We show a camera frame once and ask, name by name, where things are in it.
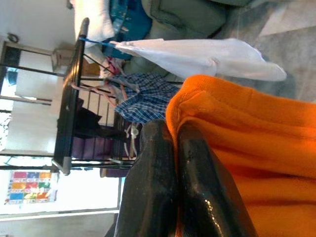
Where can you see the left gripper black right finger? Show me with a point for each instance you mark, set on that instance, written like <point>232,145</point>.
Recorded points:
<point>205,197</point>

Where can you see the black garment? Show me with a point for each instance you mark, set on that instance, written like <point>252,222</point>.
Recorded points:
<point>93,118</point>

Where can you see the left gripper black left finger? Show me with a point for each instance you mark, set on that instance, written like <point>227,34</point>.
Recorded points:
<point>150,185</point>

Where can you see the dark green sofa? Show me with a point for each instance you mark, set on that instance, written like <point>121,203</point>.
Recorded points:
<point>187,19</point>

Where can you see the purple cloth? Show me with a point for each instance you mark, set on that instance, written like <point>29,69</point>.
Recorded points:
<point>93,148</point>

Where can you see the black metal drying rack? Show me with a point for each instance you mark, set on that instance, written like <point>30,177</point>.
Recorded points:
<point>70,111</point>

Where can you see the blue hanger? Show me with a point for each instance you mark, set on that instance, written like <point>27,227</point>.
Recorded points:
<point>98,42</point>

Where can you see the blue storage bag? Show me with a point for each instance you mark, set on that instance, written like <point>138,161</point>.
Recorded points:
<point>133,19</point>

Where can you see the colourful wall poster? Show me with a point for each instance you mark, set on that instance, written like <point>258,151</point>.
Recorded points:
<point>29,187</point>

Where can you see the orange shirt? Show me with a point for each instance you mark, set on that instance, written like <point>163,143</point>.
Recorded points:
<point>247,148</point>

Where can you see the white pillow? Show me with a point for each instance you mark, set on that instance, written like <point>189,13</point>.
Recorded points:
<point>93,19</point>

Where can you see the white shirt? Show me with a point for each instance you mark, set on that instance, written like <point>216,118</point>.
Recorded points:
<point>197,59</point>

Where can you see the blue plaid shirt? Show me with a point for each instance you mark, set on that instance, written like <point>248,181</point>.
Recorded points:
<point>148,98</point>

